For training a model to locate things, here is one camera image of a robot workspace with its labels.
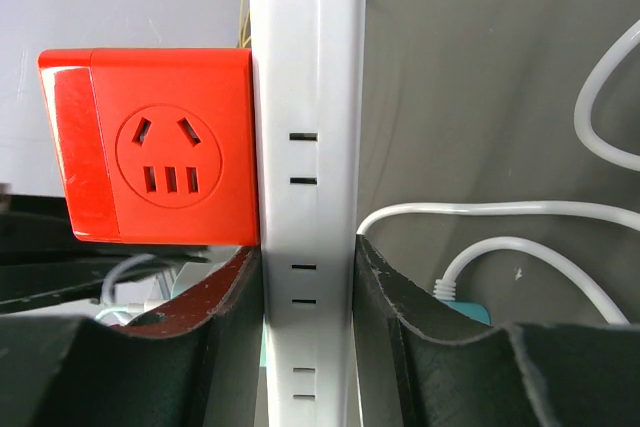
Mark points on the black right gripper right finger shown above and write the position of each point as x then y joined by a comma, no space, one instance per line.
422,363

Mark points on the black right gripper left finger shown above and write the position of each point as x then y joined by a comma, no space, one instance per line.
193,361

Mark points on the teal power strip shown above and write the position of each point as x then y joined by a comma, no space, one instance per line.
472,310

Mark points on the red cube socket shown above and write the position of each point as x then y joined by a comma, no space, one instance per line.
155,145

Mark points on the white power strip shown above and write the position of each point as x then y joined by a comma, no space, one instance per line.
308,73

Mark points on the green USB charger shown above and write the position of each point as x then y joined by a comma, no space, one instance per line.
190,275

